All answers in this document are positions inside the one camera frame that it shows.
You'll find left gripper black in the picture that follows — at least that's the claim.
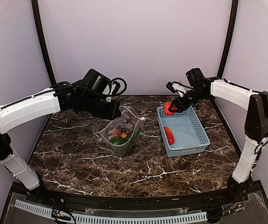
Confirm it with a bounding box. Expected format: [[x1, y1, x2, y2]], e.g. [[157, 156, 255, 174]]
[[81, 93, 121, 119]]

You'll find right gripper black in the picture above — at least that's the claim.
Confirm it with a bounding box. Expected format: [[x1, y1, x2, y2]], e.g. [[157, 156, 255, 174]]
[[169, 87, 207, 112]]

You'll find red round toy fruit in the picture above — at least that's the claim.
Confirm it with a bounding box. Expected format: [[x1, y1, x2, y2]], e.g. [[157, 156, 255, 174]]
[[163, 101, 177, 115]]

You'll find red toy berry bunch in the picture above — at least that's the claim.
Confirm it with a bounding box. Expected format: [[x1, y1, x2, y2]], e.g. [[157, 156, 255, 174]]
[[109, 128, 130, 139]]

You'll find red toy chili pepper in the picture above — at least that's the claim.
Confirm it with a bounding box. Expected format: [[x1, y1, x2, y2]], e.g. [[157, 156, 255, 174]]
[[164, 127, 175, 145]]

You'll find clear dotted zip top bag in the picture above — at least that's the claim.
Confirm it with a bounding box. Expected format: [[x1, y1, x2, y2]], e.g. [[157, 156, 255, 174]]
[[95, 106, 146, 157]]

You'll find green toy lime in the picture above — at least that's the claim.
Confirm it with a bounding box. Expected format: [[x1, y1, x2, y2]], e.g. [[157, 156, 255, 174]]
[[109, 137, 126, 145]]

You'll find green toy cucumber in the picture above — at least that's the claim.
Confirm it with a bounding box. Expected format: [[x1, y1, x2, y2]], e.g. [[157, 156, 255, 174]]
[[124, 127, 141, 141]]

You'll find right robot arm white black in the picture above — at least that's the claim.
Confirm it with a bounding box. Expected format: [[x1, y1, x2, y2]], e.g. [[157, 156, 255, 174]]
[[166, 77, 268, 203]]

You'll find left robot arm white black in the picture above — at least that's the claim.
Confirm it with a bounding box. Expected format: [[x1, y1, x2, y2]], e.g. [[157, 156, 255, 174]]
[[0, 80, 121, 203]]

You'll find light blue plastic basket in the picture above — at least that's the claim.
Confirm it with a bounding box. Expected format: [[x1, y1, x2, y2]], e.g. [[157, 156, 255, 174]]
[[157, 106, 210, 157]]

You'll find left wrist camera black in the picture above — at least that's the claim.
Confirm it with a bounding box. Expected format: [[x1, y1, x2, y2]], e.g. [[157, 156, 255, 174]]
[[82, 69, 110, 93]]

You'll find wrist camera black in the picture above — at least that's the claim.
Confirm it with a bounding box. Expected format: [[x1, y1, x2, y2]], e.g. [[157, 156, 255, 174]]
[[82, 69, 110, 93], [186, 68, 204, 87]]

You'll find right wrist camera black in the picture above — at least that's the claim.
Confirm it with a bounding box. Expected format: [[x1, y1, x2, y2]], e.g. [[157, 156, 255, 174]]
[[186, 68, 204, 87]]

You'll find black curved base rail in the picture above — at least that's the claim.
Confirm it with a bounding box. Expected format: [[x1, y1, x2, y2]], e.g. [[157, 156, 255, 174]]
[[0, 181, 268, 224]]

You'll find white slotted cable duct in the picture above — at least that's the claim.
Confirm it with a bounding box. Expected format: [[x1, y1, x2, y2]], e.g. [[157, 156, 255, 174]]
[[14, 199, 207, 224]]

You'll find black right frame post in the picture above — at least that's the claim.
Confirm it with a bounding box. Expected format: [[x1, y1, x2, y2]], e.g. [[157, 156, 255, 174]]
[[217, 0, 239, 78]]

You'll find black frame post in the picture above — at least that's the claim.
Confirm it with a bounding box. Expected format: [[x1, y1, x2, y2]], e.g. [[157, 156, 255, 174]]
[[31, 0, 56, 84], [217, 0, 239, 78]]

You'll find black left frame post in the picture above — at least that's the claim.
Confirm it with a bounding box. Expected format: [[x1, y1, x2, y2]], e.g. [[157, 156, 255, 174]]
[[31, 0, 56, 84]]

